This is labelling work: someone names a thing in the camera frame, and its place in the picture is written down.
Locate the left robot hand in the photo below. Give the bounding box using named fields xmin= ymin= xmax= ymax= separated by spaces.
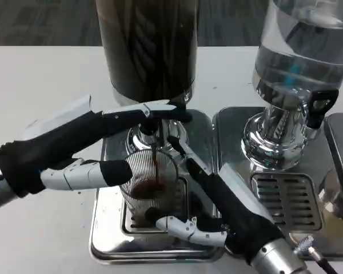
xmin=0 ymin=93 xmax=194 ymax=198

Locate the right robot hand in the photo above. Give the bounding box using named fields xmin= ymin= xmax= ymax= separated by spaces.
xmin=144 ymin=135 xmax=286 ymax=266

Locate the clear ribbed glass cup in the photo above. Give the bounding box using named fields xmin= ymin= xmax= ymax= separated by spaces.
xmin=119 ymin=150 xmax=180 ymax=222

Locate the black dispenser tap handle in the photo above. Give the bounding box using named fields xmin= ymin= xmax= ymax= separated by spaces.
xmin=306 ymin=90 xmax=340 ymax=129
xmin=139 ymin=121 xmax=160 ymax=135

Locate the dark liquid drink dispenser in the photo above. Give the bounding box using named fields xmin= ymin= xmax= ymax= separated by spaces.
xmin=90 ymin=0 xmax=225 ymax=262

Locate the clear water drink dispenser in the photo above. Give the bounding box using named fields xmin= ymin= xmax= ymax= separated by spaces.
xmin=212 ymin=0 xmax=343 ymax=262

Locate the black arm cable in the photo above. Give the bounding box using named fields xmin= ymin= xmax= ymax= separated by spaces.
xmin=293 ymin=235 xmax=338 ymax=274

